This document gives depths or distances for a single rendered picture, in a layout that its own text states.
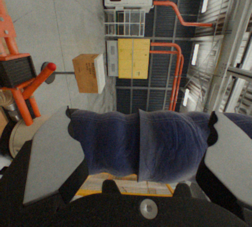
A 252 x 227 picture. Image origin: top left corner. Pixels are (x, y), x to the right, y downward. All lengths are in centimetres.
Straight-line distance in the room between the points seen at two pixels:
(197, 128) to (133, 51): 731
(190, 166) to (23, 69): 53
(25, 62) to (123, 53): 727
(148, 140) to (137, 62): 738
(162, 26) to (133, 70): 472
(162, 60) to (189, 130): 1081
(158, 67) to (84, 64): 944
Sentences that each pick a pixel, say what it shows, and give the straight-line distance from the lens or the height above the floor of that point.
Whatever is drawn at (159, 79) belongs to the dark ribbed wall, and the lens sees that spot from 1145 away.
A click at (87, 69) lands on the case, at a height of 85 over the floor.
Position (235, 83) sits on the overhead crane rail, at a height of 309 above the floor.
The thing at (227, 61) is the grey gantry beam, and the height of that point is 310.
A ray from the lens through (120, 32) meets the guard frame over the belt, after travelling 821.
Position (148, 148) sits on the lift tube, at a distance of 35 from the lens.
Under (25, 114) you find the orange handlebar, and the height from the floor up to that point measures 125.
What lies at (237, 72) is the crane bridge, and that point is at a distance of 218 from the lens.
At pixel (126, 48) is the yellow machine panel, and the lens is 761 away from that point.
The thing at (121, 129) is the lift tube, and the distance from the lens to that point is 37.
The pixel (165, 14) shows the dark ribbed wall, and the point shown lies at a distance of 1125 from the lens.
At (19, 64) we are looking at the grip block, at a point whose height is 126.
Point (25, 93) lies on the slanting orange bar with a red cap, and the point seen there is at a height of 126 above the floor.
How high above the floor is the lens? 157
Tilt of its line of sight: 3 degrees down
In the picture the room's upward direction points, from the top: 92 degrees clockwise
